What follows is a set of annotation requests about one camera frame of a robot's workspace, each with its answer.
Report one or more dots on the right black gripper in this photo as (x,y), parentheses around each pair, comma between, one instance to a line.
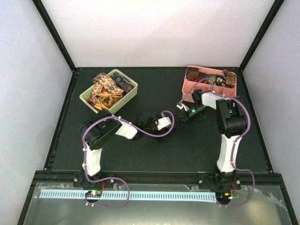
(186,120)

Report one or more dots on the left black frame post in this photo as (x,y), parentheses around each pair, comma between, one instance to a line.
(54,33)

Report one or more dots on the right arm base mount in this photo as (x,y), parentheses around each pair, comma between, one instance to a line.
(219,181)

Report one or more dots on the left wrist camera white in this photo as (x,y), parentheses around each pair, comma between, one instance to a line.
(163,122)

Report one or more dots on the navy patterned necktie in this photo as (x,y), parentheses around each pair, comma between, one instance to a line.
(122,82)

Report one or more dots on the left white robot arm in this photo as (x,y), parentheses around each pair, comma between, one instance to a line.
(100,130)

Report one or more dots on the rolled brown dotted tie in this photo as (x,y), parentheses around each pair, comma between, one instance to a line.
(230,78)

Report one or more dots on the right black frame post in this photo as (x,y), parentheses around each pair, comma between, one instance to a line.
(277,4)

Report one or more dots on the floral orange necktie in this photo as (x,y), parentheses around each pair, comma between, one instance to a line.
(104,83)

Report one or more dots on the black necktie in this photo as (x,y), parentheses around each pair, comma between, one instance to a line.
(175,128)

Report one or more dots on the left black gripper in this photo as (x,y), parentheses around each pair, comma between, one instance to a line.
(161,138)

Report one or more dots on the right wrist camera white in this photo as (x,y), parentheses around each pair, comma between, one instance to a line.
(182,106)

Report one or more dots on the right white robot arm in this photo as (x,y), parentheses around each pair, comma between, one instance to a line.
(233,122)

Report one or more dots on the light blue cable duct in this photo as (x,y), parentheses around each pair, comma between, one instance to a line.
(131,195)

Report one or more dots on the black frame post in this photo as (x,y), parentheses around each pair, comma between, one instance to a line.
(54,33)
(277,4)

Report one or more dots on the rolled olive tie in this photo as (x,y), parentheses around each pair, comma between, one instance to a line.
(211,78)

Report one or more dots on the rolled dark floral tie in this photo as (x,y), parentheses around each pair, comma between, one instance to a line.
(220,81)

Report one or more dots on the yellow necktie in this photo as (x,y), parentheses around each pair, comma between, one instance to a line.
(106,100)

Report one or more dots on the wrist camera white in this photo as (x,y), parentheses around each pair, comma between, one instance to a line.
(182,106)
(163,122)

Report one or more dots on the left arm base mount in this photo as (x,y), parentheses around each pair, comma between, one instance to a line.
(106,178)

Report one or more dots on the black aluminium front rail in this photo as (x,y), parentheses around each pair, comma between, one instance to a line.
(151,177)

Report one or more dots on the green plastic basket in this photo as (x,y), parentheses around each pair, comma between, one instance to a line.
(86,95)

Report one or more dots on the rolled red tie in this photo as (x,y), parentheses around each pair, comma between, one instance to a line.
(200,76)

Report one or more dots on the pink divided organizer box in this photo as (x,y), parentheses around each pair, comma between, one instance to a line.
(189,86)

